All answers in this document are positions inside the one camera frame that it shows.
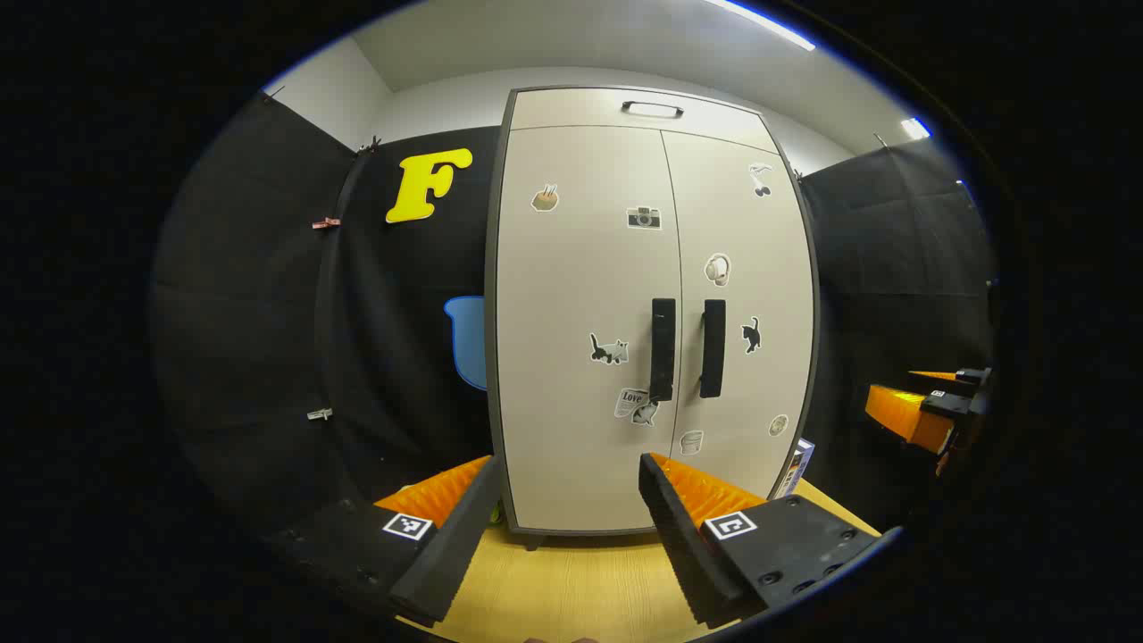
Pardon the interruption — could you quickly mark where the cabinet door with camera sticker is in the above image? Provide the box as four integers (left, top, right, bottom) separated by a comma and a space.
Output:
494, 125, 684, 534

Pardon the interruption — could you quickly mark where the black door handle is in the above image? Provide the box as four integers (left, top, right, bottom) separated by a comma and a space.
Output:
650, 297, 678, 403
699, 299, 727, 399

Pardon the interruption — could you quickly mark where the beige double-door shoe cabinet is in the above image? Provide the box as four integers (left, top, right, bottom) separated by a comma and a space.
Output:
483, 86, 822, 547

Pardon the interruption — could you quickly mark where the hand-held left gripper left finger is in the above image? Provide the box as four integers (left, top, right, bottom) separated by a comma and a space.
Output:
268, 454, 506, 628

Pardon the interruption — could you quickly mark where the cabinet door with headphone sticker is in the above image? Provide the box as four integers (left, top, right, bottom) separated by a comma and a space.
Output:
661, 129, 818, 528

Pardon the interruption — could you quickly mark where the black backdrop cloth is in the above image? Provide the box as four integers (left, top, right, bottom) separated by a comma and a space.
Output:
152, 89, 997, 537

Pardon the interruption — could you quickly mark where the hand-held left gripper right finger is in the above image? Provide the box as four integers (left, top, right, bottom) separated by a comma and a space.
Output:
638, 452, 885, 630

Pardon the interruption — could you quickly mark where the beige cabinet drawer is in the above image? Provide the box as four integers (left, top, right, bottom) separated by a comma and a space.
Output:
509, 88, 780, 154

